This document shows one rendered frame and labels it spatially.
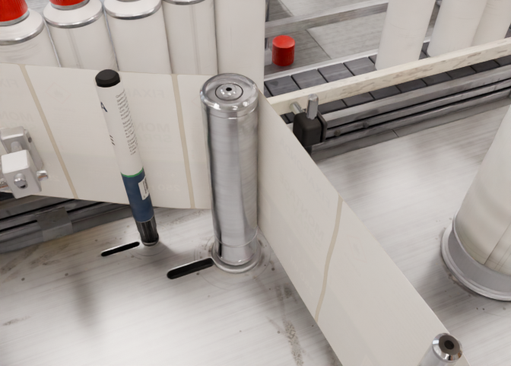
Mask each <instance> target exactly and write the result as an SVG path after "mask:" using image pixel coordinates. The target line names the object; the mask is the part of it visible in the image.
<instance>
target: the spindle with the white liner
mask: <svg viewBox="0 0 511 366"><path fill-rule="evenodd" d="M441 250H442V255H443V258H444V260H445V263H446V265H447V266H448V268H449V270H450V271H451V272H452V274H453V275H454V276H455V277H456V278H457V279H458V280H459V281H460V282H461V283H463V284H464V285H465V286H467V287H468V288H470V289H471V290H473V291H475V292H477V293H479V294H482V295H483V296H486V297H489V298H493V299H497V300H503V301H511V105H510V108H509V109H508V111H507V113H506V115H505V116H504V118H503V120H502V123H501V124H500V127H499V129H498V131H497V134H496V135H495V138H494V140H493V143H492V145H491V146H490V148H489V150H488V152H487V153H486V155H485V157H484V159H483V161H482V163H481V166H480V167H479V170H478V173H477V175H476V177H475V179H474V181H473V183H472V184H471V186H470V188H469V190H468V192H467V193H466V195H465V198H464V200H463V203H462V204H461V205H460V207H459V208H458V209H457V211H456V213H455V215H454V217H453V220H452V223H451V224H450V225H449V226H448V228H447V229H446V231H445V233H444V235H443V238H442V242H441Z"/></svg>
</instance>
